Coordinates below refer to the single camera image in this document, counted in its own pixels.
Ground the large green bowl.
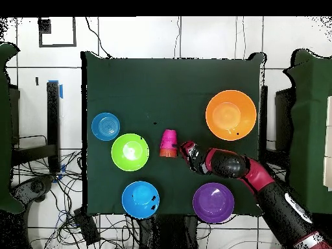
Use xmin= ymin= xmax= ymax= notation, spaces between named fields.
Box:
xmin=110 ymin=133 xmax=150 ymax=172

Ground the green cloth side table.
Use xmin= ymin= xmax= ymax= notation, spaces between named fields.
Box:
xmin=283 ymin=48 xmax=332 ymax=215
xmin=0 ymin=42 xmax=25 ymax=215

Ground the deep blue bowl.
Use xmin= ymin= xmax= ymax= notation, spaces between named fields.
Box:
xmin=121 ymin=180 xmax=161 ymax=219

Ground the shallow blue bowl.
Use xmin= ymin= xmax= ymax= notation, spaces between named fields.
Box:
xmin=91 ymin=112 xmax=121 ymax=141

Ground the tangle of cables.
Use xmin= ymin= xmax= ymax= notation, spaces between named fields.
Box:
xmin=15 ymin=150 xmax=141 ymax=249

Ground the pink cup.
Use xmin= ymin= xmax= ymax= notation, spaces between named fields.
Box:
xmin=160 ymin=128 xmax=178 ymax=150

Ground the black cable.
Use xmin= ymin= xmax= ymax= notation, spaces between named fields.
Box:
xmin=84 ymin=16 xmax=113 ymax=58

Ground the purple bowl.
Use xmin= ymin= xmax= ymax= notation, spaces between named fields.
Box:
xmin=192 ymin=182 xmax=235 ymax=224

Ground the white box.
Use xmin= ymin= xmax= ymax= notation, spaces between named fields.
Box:
xmin=322 ymin=95 xmax=332 ymax=192

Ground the dark green tablecloth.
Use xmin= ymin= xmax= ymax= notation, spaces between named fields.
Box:
xmin=80 ymin=51 xmax=267 ymax=218

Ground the black stand beam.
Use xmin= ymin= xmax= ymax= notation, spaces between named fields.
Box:
xmin=259 ymin=85 xmax=268 ymax=161

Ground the large orange bowl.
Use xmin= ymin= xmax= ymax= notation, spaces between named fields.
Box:
xmin=205 ymin=89 xmax=258 ymax=142

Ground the orange-red cup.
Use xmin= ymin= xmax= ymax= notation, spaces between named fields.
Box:
xmin=159 ymin=147 xmax=178 ymax=158

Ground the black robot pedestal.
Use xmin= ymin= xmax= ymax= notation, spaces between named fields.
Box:
xmin=138 ymin=214 xmax=199 ymax=249

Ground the black chair base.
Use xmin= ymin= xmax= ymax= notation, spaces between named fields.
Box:
xmin=11 ymin=174 xmax=55 ymax=206

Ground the black power strip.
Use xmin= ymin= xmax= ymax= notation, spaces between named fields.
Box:
xmin=73 ymin=207 xmax=101 ymax=246

